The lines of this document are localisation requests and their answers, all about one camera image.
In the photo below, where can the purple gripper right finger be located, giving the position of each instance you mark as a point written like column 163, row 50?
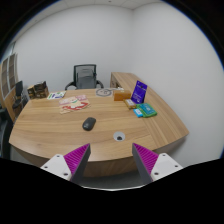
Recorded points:
column 153, row 166

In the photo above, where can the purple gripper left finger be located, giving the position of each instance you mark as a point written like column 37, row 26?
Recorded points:
column 70, row 166

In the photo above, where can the black computer mouse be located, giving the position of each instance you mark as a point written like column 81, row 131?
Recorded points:
column 89, row 123

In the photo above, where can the green flat box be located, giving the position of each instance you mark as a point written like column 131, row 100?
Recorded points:
column 146, row 109

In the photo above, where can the small blue box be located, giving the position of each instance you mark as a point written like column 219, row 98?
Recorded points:
column 138, row 113

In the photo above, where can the small tan box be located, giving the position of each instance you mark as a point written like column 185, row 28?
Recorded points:
column 130, row 104

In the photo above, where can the red and pink flat packet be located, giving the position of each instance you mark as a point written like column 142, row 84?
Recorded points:
column 74, row 103

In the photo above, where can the white green leaflet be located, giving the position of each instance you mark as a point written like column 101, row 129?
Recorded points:
column 56, row 95

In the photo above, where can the brown wooden box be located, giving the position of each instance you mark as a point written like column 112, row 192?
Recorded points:
column 120, row 95

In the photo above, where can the round grey coaster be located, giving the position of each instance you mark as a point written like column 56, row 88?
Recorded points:
column 104, row 92

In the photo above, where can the dark brown cardboard boxes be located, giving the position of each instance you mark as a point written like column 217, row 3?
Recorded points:
column 38, row 90

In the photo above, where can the black side chair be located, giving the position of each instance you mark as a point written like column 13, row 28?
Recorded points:
column 20, row 99

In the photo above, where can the grey mesh office chair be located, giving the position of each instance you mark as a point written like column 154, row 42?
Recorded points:
column 85, row 77

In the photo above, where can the wooden bookshelf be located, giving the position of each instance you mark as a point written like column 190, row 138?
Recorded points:
column 8, row 80

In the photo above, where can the white cable grommet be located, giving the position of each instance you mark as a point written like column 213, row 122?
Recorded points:
column 119, row 136

